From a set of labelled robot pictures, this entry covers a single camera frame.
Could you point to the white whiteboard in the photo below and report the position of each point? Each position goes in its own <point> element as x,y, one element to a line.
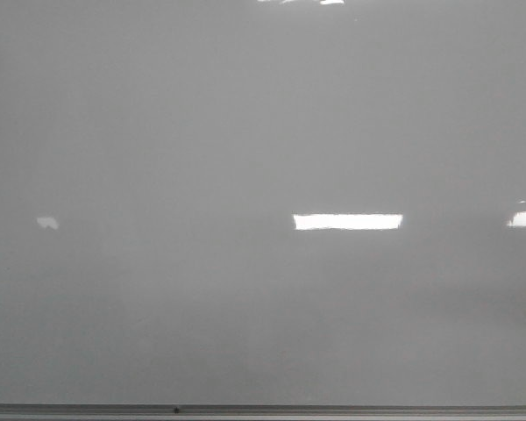
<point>263,202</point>

